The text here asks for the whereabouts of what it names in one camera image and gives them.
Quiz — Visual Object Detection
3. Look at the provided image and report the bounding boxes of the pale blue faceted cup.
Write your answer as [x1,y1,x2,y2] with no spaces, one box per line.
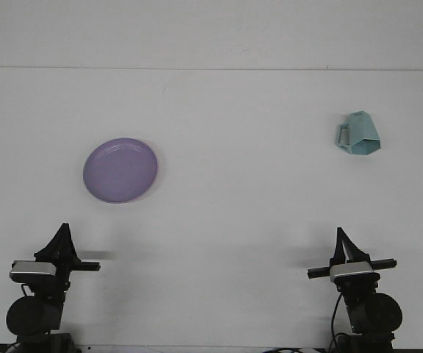
[334,110,383,156]

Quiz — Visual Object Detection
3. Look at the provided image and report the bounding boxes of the pale purple round plate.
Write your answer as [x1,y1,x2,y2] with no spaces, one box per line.
[82,137,159,204]

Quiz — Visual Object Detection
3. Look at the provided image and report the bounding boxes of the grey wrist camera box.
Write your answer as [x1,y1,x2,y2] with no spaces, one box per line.
[330,261,376,283]
[10,260,57,284]

